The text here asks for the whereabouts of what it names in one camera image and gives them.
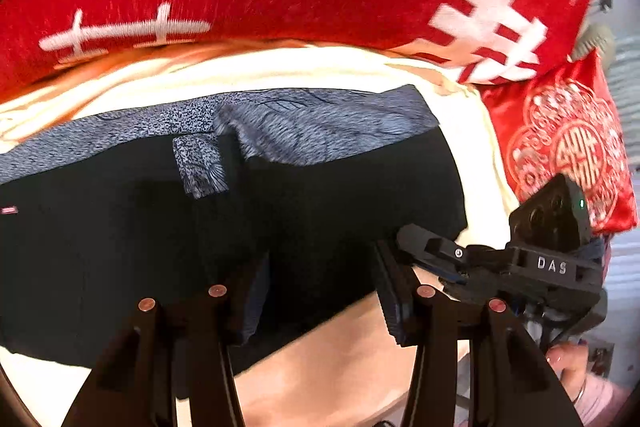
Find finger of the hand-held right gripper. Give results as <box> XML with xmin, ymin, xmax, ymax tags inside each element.
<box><xmin>396</xmin><ymin>223</ymin><xmax>511</xmax><ymax>283</ymax></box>

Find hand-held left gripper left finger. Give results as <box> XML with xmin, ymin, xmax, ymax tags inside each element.
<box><xmin>60</xmin><ymin>252</ymin><xmax>273</xmax><ymax>427</ymax></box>

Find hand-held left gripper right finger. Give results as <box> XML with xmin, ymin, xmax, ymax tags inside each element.
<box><xmin>372</xmin><ymin>239</ymin><xmax>583</xmax><ymax>427</ymax></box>

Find black pants with blue trim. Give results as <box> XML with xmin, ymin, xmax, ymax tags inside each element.
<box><xmin>0</xmin><ymin>86</ymin><xmax>468</xmax><ymax>378</ymax></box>

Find person's right forearm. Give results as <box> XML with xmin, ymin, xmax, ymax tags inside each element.
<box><xmin>575</xmin><ymin>376</ymin><xmax>633</xmax><ymax>427</ymax></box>

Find person's right hand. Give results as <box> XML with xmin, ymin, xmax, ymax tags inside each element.
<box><xmin>545</xmin><ymin>342</ymin><xmax>589</xmax><ymax>404</ymax></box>

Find red embroidered pillow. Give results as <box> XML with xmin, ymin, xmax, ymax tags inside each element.
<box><xmin>482</xmin><ymin>49</ymin><xmax>639</xmax><ymax>236</ymax></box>

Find grey rounded object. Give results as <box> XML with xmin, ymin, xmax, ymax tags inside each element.
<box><xmin>572</xmin><ymin>24</ymin><xmax>617</xmax><ymax>64</ymax></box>

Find cream embossed blanket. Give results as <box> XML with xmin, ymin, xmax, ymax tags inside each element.
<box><xmin>0</xmin><ymin>42</ymin><xmax>521</xmax><ymax>427</ymax></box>

